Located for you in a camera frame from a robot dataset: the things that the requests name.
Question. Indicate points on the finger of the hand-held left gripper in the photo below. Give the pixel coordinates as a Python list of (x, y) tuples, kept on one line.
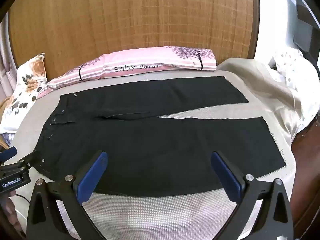
[(8, 153), (30, 160)]

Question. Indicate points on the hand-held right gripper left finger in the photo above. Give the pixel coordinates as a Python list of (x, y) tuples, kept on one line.
[(92, 177)]

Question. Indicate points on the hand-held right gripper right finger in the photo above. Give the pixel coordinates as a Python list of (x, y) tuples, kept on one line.
[(225, 177)]

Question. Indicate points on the black pants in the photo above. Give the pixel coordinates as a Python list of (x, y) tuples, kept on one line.
[(150, 142)]

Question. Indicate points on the person's left hand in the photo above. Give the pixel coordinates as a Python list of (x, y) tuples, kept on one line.
[(8, 207)]

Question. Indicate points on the white orange floral pillow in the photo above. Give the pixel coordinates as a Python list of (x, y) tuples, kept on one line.
[(30, 80)]

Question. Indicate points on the striped curtain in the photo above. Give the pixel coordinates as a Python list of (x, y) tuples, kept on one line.
[(5, 67)]

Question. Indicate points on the beige satin blanket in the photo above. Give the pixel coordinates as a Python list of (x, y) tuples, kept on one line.
[(262, 85)]

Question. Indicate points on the white spotted cloth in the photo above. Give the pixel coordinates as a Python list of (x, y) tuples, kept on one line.
[(295, 75)]

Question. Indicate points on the pink striped tree-print pillow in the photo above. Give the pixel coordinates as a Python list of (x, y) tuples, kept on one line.
[(150, 60)]

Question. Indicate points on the dark cabinet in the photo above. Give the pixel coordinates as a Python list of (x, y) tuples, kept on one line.
[(308, 40)]

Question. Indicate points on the wooden headboard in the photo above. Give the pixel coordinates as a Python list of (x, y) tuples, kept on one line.
[(125, 17)]

